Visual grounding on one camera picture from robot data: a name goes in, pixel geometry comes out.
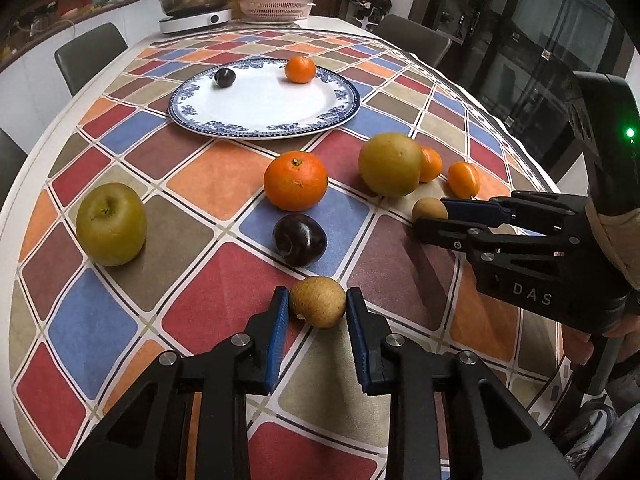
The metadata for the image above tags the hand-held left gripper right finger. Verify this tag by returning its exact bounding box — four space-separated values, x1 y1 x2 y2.
346 287 583 480

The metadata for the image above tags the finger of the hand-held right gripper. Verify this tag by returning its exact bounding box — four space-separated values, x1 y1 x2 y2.
411 216 581 271
440 191 593 236

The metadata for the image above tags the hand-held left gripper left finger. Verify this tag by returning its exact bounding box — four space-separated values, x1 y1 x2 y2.
57 286 291 480

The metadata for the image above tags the small brown kiwi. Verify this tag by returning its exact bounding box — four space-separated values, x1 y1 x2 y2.
412 197 449 222
289 276 348 329

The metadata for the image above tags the oval small tangerine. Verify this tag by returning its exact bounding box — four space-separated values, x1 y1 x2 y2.
447 161 481 199

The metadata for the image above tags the round tangerine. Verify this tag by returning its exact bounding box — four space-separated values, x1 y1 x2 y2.
419 146 444 184
285 56 317 84

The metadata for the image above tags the yellow-green pear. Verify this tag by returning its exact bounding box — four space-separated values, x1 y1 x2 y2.
358 132 423 197

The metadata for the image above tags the large dark plum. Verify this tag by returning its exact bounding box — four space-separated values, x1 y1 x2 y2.
272 213 328 268

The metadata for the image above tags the large orange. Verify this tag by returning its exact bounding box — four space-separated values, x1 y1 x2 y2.
263 151 329 212

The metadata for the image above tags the green apple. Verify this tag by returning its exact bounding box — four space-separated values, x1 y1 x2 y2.
76 182 148 267

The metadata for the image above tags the blue white porcelain plate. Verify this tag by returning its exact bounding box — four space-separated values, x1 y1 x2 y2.
167 58 362 139

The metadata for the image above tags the person's right hand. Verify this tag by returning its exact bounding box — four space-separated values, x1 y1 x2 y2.
561 200 640 367

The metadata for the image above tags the dark glass cabinet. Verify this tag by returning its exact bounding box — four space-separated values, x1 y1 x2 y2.
425 0 628 171

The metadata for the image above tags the colourful chequered tablecloth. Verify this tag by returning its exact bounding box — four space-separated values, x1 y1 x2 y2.
7 30 576 480

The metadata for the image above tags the grey dining chair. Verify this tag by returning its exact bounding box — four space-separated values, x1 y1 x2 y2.
375 14 453 68
0 127 28 196
54 23 130 97

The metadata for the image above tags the shoe rack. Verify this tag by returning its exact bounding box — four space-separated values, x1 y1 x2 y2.
350 0 393 23

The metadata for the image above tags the pink plastic basket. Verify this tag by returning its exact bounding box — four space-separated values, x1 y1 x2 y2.
236 0 315 23

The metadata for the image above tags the white induction cooker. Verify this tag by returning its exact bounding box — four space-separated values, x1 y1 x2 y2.
159 7 233 36

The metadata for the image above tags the white counter cabinet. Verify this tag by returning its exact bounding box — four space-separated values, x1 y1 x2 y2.
0 0 166 111

